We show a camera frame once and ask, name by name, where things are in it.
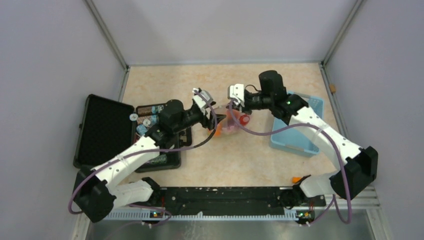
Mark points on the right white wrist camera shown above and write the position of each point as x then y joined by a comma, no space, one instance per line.
236,93

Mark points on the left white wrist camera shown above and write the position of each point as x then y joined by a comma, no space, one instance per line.
203,102

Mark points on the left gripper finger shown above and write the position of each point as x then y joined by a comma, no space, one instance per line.
216,117
212,125

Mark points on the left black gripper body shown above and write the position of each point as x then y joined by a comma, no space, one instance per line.
192,117

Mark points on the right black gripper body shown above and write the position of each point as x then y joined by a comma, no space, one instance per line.
256,101

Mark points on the orange carrot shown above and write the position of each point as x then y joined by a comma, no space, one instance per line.
296,180

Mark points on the small brown object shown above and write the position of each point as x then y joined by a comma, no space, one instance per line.
332,88

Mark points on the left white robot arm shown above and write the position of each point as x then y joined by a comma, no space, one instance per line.
98,190

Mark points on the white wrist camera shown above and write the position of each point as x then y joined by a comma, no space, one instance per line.
203,102
236,93

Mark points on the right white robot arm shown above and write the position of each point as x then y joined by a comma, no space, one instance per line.
356,166

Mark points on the blue plastic basket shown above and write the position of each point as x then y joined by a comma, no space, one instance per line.
292,140

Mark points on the clear zip top bag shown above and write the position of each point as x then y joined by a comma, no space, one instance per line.
224,109

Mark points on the black open tool case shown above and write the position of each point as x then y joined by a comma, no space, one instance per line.
109,127

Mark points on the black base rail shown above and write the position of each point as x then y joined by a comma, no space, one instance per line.
229,201

